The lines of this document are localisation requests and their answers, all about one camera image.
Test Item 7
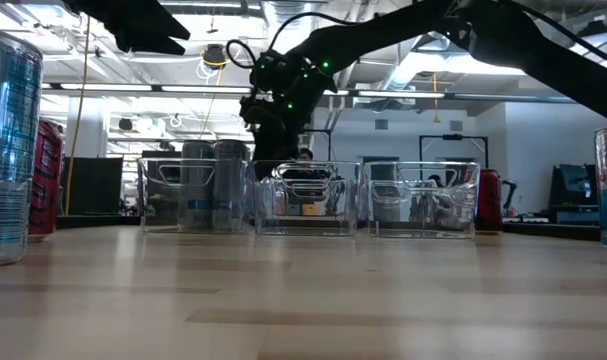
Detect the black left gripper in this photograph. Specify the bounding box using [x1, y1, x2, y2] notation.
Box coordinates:
[65, 0, 192, 56]

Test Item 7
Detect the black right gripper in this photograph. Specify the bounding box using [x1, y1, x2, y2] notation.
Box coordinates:
[240, 94, 309, 180]

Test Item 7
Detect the tall grey can blue band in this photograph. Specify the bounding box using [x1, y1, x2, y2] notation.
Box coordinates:
[181, 140, 215, 232]
[212, 139, 250, 232]

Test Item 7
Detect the clear plastic bin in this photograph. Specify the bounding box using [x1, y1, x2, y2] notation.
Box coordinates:
[252, 159, 360, 237]
[136, 157, 254, 235]
[362, 160, 482, 240]

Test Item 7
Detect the black round ceiling device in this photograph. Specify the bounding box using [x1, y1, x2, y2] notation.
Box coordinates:
[202, 43, 228, 70]

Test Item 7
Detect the long linear light fixture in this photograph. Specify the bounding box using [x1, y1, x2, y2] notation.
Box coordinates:
[40, 81, 579, 101]

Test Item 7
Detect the white pillar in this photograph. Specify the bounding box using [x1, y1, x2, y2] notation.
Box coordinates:
[65, 97, 109, 160]

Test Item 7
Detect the black partition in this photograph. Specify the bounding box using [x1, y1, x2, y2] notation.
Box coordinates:
[60, 157, 124, 217]

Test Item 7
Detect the dark computer monitor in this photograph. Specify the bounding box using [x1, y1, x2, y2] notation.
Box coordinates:
[547, 163, 600, 225]

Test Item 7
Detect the silver corrugated ceiling duct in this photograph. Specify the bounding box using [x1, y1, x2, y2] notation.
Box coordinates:
[261, 0, 318, 31]

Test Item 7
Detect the yellow hanging cord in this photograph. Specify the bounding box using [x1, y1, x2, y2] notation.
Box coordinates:
[431, 72, 442, 125]

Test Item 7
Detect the black aluminium table frame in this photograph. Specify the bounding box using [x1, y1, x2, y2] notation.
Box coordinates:
[55, 213, 604, 243]

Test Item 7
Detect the long yellow cable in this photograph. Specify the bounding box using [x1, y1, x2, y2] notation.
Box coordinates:
[64, 14, 93, 217]

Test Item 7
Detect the black frame stand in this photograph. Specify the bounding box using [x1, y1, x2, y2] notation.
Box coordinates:
[418, 133, 489, 171]

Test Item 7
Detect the silver diagonal ceiling duct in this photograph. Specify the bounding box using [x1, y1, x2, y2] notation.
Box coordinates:
[382, 29, 484, 94]

